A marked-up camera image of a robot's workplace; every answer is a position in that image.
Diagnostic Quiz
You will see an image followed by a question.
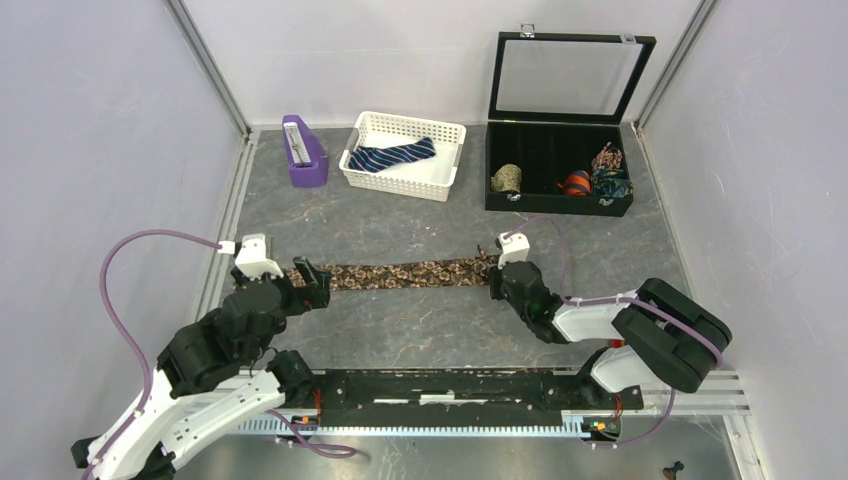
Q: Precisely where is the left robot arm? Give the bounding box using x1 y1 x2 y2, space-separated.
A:
71 257 332 479

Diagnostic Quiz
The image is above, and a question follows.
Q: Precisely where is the brown floral tie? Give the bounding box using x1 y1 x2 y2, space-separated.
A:
316 248 499 291

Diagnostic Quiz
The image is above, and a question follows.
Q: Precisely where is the teal patterned tie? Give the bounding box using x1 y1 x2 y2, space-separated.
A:
590 167 633 199

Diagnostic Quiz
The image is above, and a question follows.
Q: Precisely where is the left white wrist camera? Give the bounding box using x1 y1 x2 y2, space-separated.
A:
217 233 284 280

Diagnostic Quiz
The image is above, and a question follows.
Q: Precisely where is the orange navy rolled tie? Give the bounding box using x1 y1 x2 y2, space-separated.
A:
558 170 593 197

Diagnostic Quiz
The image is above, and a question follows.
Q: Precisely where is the purple cable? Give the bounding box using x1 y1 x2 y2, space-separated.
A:
79 229 354 480
506 213 727 450

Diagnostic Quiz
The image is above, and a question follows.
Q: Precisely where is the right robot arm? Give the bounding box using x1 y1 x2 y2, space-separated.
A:
490 261 733 408

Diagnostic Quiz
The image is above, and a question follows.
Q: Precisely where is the olive rolled tie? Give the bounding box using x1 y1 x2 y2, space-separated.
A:
490 164 522 194

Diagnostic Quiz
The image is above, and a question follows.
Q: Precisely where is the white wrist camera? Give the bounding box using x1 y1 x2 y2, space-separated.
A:
496 231 530 270
217 233 284 280

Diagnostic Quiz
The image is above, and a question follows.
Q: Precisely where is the black display case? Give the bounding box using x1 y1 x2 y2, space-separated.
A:
484 32 657 217

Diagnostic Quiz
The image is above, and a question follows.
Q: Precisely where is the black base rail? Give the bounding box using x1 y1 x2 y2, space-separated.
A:
283 368 644 428

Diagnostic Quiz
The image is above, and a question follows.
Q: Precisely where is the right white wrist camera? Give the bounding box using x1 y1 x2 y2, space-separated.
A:
496 231 530 270

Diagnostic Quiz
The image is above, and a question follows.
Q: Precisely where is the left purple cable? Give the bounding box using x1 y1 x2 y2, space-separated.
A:
79 229 354 480

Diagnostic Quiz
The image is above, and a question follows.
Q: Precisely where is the purple metronome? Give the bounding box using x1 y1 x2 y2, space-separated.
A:
282 115 329 188

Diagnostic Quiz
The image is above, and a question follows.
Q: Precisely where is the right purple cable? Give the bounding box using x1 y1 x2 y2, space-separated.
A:
506 213 727 450

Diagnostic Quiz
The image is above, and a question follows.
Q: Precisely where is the pink patterned tie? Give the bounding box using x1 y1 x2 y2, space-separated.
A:
591 142 624 172

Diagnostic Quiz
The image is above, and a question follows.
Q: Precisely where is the white plastic basket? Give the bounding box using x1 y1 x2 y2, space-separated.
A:
339 111 467 202

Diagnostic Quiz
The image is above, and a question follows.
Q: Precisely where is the navy striped tie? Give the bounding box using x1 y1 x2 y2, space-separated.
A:
348 137 436 173

